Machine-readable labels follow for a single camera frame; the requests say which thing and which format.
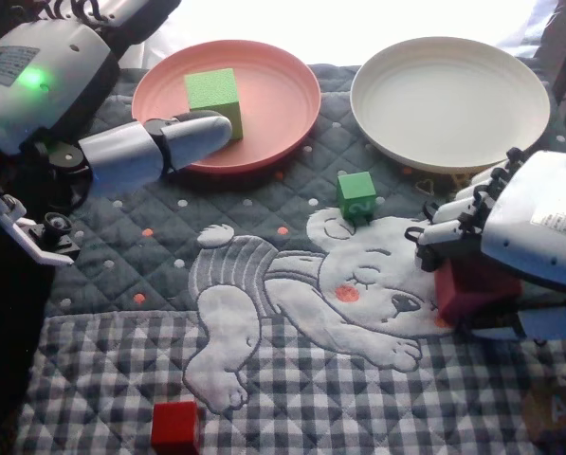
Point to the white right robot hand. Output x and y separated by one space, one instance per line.
538 213

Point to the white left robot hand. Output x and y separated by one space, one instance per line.
50 80

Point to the large red cube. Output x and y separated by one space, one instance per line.
472 294

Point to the large green cube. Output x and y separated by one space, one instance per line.
211 90

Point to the white plate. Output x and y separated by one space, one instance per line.
448 99

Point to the small green cube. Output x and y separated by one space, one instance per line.
356 194

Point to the pink plate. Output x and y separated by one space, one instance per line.
273 95

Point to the small red cube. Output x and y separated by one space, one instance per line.
174 424

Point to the small wooden block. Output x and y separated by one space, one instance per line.
555 407

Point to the grey quilt with printed bear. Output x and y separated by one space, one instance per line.
287 355

